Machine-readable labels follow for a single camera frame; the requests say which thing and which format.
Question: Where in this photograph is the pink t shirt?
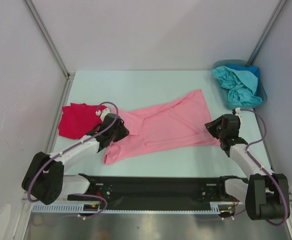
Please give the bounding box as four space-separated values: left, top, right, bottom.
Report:
103 89 219 165

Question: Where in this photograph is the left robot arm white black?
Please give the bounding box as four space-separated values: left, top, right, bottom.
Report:
21 113 129 205

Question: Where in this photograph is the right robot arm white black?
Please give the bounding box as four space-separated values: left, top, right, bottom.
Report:
205 113 290 226

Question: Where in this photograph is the red folded t shirt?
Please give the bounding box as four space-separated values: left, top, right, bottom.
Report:
58 103 102 140

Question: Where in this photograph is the light blue t shirt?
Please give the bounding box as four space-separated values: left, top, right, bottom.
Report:
211 66 263 108

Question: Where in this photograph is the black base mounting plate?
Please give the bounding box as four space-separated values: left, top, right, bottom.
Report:
67 176 238 212

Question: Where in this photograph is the dark blue t shirt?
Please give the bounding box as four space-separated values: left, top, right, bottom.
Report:
226 64 260 96

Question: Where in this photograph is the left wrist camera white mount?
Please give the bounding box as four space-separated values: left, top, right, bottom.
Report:
95 107 111 122

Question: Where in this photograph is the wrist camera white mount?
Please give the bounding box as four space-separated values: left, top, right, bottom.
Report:
95 107 111 122
232 107 241 118

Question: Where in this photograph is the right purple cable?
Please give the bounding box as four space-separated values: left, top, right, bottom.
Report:
239 108 292 228

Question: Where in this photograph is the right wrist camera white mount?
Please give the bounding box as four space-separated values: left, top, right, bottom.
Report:
232 107 241 118

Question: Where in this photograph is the left aluminium frame post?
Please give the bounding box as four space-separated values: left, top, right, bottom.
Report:
23 0 74 80

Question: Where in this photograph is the aluminium frame post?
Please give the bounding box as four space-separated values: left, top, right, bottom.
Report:
23 0 74 80
248 0 290 65

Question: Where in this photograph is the slotted cable duct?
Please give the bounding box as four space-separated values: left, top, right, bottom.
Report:
32 201 236 215

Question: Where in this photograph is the right aluminium frame post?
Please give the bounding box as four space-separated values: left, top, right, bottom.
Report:
248 0 290 65

